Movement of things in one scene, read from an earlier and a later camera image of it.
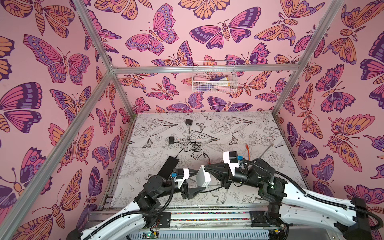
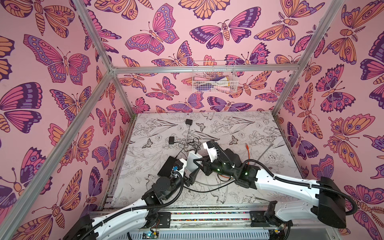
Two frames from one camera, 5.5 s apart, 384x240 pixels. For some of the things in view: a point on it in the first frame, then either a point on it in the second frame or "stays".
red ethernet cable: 247,146 stays
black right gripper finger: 217,174 to 199,159
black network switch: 168,167 stays
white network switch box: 203,177 to 191,165
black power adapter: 189,122 stays
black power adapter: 171,140 stays
